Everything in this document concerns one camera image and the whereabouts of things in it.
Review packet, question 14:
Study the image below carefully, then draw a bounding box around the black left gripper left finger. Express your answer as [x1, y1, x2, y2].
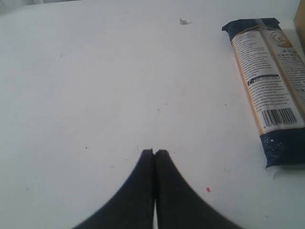
[76, 149, 155, 229]

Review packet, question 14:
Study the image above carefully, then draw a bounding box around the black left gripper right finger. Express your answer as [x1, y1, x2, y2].
[155, 150, 235, 229]

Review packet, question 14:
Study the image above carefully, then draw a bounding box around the brown paper shopping bag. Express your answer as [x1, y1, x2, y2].
[294, 0, 305, 42]

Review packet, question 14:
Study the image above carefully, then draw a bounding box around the dark blue noodle packet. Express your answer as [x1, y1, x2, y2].
[222, 18, 305, 167]

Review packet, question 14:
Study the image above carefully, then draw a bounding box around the white crumb far left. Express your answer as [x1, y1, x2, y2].
[179, 18, 188, 25]

